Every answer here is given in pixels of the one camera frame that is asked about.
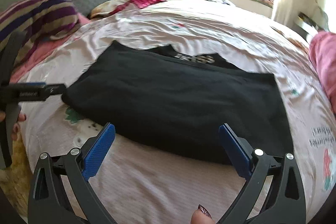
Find person's right hand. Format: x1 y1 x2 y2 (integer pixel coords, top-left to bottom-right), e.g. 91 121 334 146
190 204 215 224

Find red and cream blanket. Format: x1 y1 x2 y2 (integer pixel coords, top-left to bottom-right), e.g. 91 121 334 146
89 0 166 19

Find white side desk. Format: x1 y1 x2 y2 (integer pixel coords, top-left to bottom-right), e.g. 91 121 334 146
292 12 329 44

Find black sweater orange cuffs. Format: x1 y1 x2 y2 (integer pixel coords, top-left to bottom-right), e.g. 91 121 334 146
62 42 294 164

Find person's left hand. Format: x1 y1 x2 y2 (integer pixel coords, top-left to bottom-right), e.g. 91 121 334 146
0 111 27 141

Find purple striped pillow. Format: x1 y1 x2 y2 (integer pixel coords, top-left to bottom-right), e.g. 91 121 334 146
1 0 81 67

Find pink comforter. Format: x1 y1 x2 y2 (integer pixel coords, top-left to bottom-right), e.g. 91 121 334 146
309 31 336 114

